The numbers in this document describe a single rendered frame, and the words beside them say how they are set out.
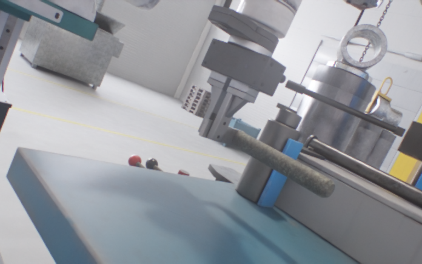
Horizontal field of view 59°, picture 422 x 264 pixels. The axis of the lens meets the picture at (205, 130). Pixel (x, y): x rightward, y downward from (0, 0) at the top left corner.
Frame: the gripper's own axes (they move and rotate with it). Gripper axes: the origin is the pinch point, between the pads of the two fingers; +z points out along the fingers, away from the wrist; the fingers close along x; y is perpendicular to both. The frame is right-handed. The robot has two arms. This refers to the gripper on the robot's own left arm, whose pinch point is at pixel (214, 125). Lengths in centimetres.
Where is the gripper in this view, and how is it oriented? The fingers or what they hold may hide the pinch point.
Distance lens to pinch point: 61.1
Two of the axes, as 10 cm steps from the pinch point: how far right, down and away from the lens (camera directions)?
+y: 6.5, 2.0, 7.3
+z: -4.1, 9.0, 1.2
